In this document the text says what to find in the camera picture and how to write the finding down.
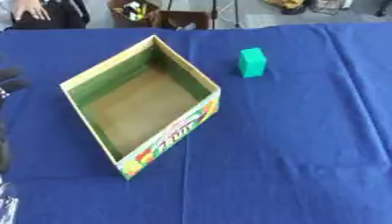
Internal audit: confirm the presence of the person's hand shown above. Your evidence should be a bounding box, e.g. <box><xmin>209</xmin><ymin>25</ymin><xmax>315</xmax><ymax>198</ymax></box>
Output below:
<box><xmin>10</xmin><ymin>0</ymin><xmax>53</xmax><ymax>22</ymax></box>

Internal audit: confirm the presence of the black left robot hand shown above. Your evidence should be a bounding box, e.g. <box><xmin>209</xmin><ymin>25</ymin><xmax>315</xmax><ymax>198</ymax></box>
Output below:
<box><xmin>0</xmin><ymin>66</ymin><xmax>31</xmax><ymax>173</ymax></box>

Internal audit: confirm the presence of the open cardboard box green inside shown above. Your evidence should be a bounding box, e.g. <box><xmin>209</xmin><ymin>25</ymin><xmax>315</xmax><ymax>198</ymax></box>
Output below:
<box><xmin>58</xmin><ymin>34</ymin><xmax>222</xmax><ymax>181</ymax></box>

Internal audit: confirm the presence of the dark brown box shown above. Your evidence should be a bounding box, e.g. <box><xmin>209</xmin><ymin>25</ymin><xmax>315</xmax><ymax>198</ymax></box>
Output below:
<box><xmin>157</xmin><ymin>10</ymin><xmax>214</xmax><ymax>31</ymax></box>

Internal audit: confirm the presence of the person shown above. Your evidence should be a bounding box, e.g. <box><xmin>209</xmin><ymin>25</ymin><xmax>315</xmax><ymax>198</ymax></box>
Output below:
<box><xmin>0</xmin><ymin>0</ymin><xmax>92</xmax><ymax>31</ymax></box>

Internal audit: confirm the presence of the brown bin with items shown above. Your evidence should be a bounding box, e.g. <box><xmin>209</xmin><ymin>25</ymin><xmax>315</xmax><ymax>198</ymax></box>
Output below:
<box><xmin>105</xmin><ymin>0</ymin><xmax>163</xmax><ymax>29</ymax></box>

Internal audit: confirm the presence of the black tripod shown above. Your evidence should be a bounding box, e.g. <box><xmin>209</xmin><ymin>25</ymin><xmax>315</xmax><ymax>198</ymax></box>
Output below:
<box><xmin>165</xmin><ymin>0</ymin><xmax>242</xmax><ymax>30</ymax></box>

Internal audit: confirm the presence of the green rectangular block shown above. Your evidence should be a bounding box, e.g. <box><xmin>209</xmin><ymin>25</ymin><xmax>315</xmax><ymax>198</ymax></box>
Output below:
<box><xmin>237</xmin><ymin>47</ymin><xmax>269</xmax><ymax>79</ymax></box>

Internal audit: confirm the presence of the yellow and black bag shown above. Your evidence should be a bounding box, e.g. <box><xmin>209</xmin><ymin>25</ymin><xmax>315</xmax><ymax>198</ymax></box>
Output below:
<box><xmin>264</xmin><ymin>0</ymin><xmax>310</xmax><ymax>16</ymax></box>

